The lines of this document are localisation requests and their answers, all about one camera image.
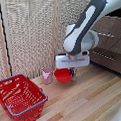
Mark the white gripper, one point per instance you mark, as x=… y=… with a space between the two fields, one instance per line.
x=72 y=61

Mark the orange-red plastic bowl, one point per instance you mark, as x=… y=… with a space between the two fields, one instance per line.
x=63 y=75

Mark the red plastic shopping basket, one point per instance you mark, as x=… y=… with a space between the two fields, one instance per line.
x=19 y=99

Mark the light wooden screen post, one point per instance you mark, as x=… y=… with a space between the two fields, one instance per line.
x=56 y=23

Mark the white grey Franka robot arm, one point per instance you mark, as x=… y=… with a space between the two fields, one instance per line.
x=83 y=32

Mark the brown cabinet with drawers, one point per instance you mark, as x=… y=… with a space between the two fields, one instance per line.
x=109 y=58

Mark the pink cup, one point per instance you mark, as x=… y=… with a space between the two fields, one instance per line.
x=47 y=75

